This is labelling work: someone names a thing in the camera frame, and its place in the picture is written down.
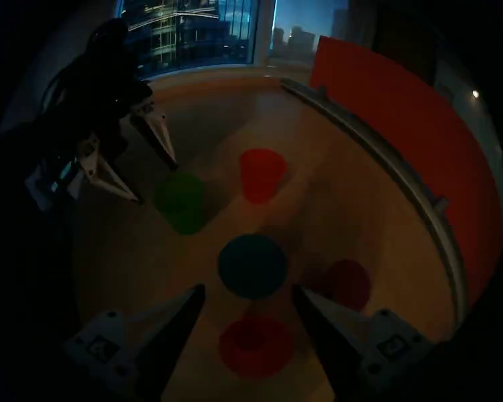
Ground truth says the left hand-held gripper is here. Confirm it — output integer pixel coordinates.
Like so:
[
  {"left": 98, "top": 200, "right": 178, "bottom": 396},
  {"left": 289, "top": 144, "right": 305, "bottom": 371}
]
[{"left": 24, "top": 18, "right": 180, "bottom": 212}]

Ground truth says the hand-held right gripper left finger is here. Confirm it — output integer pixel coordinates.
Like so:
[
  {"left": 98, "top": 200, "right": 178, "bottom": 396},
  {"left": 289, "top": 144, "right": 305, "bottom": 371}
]
[{"left": 63, "top": 283, "right": 207, "bottom": 402}]

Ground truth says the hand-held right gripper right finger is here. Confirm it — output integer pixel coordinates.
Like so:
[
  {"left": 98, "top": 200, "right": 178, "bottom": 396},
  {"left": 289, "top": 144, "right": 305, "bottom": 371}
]
[{"left": 292, "top": 284, "right": 435, "bottom": 402}]

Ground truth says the dark red plastic cup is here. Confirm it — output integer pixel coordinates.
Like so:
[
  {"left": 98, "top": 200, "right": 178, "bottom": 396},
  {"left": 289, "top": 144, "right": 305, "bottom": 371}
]
[{"left": 321, "top": 259, "right": 372, "bottom": 312}]

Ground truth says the green plastic cup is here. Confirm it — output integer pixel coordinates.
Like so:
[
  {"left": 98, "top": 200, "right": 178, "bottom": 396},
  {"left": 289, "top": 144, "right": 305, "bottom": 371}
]
[{"left": 152, "top": 172, "right": 205, "bottom": 237}]

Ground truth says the orange plastic cup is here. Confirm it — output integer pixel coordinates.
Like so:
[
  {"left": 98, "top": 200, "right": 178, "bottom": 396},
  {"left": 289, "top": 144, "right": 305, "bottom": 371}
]
[{"left": 239, "top": 148, "right": 287, "bottom": 205}]

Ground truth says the blue plastic cup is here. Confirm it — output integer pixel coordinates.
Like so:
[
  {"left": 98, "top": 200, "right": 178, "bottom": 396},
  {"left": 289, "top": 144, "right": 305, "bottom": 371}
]
[{"left": 217, "top": 233, "right": 288, "bottom": 301}]

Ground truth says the red desk screen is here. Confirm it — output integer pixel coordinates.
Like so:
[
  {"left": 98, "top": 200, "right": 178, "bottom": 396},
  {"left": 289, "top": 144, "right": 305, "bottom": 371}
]
[{"left": 280, "top": 35, "right": 503, "bottom": 324}]

